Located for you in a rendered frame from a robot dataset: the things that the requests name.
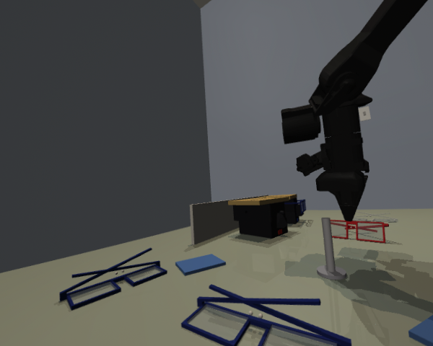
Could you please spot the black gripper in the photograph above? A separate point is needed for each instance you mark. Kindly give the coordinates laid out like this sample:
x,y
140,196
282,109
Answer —
x,y
345,180

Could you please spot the dark grey flat panel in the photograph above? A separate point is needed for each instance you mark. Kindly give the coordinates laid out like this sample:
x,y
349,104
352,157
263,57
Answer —
x,y
211,219

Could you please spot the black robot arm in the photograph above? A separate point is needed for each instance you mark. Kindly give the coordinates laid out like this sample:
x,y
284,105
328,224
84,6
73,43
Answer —
x,y
342,81

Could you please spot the red glasses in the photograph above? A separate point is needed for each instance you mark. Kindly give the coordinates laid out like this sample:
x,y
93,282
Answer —
x,y
366,231

